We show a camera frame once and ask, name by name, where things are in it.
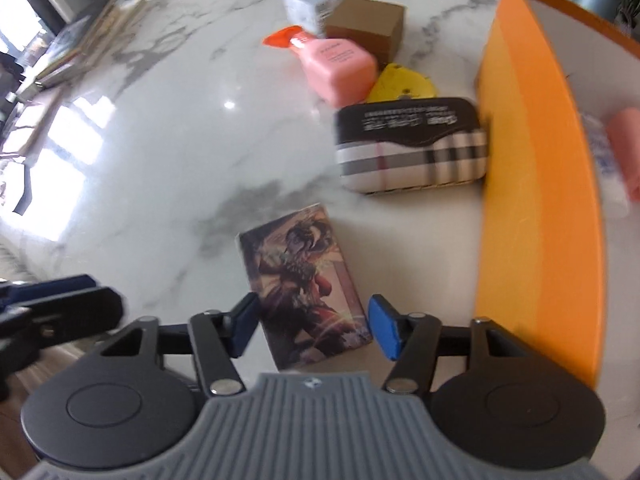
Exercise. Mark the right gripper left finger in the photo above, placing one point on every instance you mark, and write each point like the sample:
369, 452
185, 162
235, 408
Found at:
213, 339

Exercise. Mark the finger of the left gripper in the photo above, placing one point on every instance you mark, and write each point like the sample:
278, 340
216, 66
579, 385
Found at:
71, 316
16, 293

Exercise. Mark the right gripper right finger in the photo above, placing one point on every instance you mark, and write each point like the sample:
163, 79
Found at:
414, 342

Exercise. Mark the anime art card box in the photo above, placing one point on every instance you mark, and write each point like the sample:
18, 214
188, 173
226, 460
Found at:
309, 306

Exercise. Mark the plaid glasses case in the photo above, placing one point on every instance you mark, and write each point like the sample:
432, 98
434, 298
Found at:
402, 145

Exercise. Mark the white cream tube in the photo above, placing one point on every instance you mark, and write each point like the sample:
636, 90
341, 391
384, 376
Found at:
612, 189

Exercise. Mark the pink tray on table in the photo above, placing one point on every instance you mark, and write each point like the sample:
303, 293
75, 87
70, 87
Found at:
41, 111

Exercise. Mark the large orange storage box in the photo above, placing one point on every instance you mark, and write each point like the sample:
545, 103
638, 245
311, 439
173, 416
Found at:
542, 254

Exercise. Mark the stack of books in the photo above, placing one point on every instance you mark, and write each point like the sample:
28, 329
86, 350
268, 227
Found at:
83, 42

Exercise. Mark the pink lotion bottle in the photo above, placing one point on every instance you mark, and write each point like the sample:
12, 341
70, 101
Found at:
340, 71

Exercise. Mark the brown cardboard box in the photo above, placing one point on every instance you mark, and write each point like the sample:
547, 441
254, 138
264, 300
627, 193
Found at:
376, 26

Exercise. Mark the translucent white cube box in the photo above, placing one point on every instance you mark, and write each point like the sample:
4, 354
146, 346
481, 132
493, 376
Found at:
310, 15

